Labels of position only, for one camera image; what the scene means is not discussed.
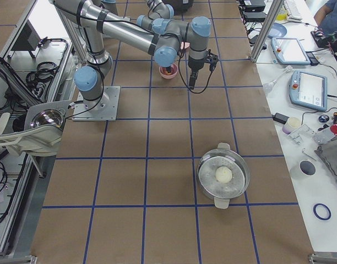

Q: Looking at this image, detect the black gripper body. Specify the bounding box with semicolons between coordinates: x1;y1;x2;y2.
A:
188;57;206;89

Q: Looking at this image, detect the pink bowl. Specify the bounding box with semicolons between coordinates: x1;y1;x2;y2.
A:
159;64;178;79

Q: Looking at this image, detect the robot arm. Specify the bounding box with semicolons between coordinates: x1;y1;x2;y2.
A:
96;1;182;68
51;1;218;91

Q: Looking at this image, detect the pink plate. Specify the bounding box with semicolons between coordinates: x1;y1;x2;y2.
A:
181;42;190;51

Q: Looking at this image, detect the blue plate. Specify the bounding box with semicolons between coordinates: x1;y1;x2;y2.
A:
268;23;287;39

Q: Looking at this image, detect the black rice cooker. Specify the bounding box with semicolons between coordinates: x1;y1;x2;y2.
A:
163;0;194;12

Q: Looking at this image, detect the light bulb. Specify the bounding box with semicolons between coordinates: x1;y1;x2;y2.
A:
263;79;278;95

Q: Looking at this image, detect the upper teach pendant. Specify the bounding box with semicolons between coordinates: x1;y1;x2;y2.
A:
270;37;311;65

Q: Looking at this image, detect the teach pendant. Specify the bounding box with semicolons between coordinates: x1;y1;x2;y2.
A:
270;37;311;65
289;70;328;112

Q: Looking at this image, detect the black power adapter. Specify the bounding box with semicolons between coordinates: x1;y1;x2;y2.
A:
272;113;289;125

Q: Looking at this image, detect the steel steamer pot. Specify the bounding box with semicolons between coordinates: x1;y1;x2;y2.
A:
197;142;251;210

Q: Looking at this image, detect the white steamed bun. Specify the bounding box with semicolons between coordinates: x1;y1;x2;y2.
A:
215;166;233;183

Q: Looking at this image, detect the lower teach pendant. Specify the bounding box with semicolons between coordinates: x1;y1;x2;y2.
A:
289;70;328;112

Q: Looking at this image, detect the seated person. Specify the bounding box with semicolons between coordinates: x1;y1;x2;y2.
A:
314;0;337;35

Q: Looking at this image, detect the white cup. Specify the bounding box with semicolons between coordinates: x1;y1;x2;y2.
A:
290;159;316;180

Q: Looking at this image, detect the glass pot lid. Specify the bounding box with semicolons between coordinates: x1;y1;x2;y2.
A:
30;109;64;128

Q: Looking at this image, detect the aluminium frame post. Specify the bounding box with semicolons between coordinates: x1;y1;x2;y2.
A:
250;0;284;63

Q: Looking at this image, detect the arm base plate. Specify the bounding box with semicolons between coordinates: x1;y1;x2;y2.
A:
72;86;121;122

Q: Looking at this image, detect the blue ring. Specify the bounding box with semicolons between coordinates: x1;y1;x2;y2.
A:
313;203;331;221

